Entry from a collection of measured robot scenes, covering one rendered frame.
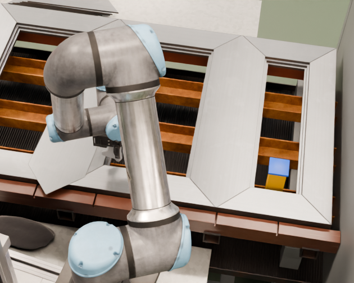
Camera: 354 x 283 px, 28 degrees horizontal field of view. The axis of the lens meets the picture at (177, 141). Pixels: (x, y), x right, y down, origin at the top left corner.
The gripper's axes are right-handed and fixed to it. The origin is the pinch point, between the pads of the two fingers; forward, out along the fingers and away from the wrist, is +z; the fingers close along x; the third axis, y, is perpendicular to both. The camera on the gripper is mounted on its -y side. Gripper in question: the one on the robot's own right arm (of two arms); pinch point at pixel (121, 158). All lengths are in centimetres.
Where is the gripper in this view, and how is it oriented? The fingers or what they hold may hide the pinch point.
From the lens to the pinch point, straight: 214.6
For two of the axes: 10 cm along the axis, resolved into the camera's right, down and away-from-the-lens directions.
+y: -9.9, -1.4, 0.8
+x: -1.6, 7.7, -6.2
